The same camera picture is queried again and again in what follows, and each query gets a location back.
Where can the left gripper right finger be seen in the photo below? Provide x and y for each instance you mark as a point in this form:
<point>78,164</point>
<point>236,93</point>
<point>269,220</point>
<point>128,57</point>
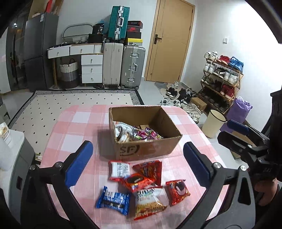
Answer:
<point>238,207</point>

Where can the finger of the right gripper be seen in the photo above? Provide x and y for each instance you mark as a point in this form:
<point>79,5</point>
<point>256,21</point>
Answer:
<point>243,129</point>
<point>241,147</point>

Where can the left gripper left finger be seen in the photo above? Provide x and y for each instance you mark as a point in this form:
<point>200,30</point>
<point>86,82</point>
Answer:
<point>47,199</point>

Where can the red oreo pack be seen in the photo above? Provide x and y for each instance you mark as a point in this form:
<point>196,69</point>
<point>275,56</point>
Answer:
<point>177,190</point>
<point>136,182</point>

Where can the blue oreo cookie pack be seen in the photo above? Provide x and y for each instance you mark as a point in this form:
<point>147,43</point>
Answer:
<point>114,200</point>

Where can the shrimp noodle snack bag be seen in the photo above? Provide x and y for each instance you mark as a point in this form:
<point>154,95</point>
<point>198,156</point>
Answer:
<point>147,202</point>

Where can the large red snack bag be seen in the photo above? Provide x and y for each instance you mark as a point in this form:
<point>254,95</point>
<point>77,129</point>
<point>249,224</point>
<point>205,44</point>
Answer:
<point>150,169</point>

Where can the white red snack pack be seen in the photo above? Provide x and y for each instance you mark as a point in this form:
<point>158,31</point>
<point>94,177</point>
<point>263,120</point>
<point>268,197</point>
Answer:
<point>118,170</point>

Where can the purple candy bag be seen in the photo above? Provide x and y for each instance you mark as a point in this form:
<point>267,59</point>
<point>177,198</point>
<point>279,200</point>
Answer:
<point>145,134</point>

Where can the clear wafer stick pack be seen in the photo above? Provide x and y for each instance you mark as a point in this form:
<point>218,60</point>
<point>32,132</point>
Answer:
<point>123,132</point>

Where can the right hand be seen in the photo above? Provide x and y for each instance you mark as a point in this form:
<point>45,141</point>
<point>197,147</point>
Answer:
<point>269,189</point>

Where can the purple gift bag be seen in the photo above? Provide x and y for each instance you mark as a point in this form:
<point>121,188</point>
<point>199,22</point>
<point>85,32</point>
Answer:
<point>239,110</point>

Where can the beige trash bin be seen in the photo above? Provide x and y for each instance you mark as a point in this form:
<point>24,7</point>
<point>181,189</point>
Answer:
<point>213,123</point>

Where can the small cardboard box floor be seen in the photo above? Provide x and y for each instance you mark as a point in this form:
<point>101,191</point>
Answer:
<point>199,103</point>

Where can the wooden shoe rack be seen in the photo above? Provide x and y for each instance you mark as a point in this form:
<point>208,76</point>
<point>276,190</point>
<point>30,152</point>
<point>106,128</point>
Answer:
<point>221,81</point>

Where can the white side cabinet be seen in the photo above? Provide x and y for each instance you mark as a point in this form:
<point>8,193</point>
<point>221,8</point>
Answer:
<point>13,180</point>

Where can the shoes on floor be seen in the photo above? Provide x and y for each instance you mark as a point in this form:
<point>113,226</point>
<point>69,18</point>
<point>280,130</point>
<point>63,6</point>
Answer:
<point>184,98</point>

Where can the pink checkered tablecloth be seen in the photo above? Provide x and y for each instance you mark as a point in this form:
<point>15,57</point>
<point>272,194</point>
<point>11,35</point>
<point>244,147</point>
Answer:
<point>66,137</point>

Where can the dotted white rug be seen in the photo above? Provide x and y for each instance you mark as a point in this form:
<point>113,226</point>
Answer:
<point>38,116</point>

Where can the wooden door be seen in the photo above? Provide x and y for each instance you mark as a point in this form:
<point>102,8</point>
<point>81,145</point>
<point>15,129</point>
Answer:
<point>171,35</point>

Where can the SF cardboard box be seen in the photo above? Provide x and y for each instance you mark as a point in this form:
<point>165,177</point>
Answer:
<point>154,117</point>

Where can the silver suitcase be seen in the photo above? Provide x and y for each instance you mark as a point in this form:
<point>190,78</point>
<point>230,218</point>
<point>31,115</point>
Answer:
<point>132,66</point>

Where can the woven laundry basket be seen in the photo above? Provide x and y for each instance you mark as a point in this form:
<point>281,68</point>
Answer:
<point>69,77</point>

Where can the stacked shoe boxes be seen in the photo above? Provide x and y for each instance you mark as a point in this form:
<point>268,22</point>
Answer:
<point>134,33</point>

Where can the beige suitcase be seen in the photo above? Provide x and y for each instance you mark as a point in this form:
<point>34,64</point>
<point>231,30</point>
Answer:
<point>112,61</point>

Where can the teal suitcase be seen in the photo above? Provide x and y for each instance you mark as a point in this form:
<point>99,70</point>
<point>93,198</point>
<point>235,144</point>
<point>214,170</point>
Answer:
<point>118,23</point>

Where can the white drawer desk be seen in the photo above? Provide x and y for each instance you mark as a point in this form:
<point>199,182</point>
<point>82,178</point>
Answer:
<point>89,59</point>

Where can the black bag on desk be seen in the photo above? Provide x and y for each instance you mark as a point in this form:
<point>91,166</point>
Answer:
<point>97,33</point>

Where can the black glass wardrobe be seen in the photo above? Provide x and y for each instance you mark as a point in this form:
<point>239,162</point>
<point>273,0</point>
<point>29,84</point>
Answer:
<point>15,53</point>

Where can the dark grey refrigerator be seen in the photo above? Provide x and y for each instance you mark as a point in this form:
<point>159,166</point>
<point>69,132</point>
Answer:
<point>40,35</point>

